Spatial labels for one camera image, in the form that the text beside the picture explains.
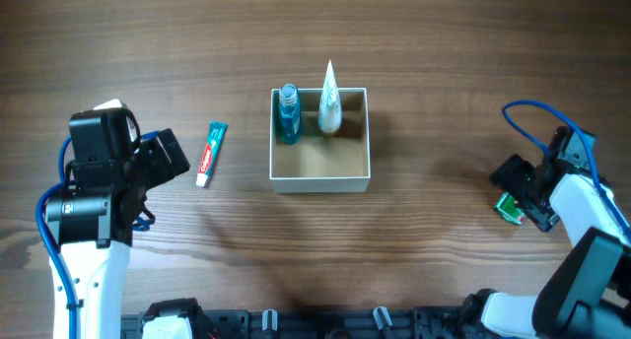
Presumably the white cardboard box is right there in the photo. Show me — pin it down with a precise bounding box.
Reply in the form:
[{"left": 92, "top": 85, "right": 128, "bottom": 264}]
[{"left": 269, "top": 88, "right": 372, "bottom": 194}]

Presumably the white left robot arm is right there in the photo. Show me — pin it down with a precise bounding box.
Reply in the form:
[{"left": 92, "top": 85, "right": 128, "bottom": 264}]
[{"left": 35, "top": 105, "right": 190, "bottom": 338}]

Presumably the white Pantene tube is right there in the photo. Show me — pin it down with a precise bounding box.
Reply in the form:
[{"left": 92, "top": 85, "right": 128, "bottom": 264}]
[{"left": 318, "top": 61, "right": 342, "bottom": 135}]

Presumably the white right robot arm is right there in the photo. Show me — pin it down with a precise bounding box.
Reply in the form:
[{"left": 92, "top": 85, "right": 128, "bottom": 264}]
[{"left": 456, "top": 126, "right": 630, "bottom": 338}]

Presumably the green white soap box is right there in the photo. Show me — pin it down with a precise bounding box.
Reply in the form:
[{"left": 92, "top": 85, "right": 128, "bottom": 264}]
[{"left": 494, "top": 192, "right": 526, "bottom": 226}]

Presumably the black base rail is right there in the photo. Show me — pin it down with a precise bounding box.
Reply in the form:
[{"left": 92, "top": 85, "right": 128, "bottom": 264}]
[{"left": 120, "top": 298, "right": 494, "bottom": 339}]

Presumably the Colgate toothpaste tube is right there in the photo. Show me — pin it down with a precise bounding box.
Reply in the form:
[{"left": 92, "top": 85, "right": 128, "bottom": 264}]
[{"left": 195, "top": 121, "right": 228, "bottom": 188}]

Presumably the blue Listerine mouthwash bottle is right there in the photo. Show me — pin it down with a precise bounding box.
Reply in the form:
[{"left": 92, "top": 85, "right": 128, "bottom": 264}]
[{"left": 277, "top": 84, "right": 302, "bottom": 145}]

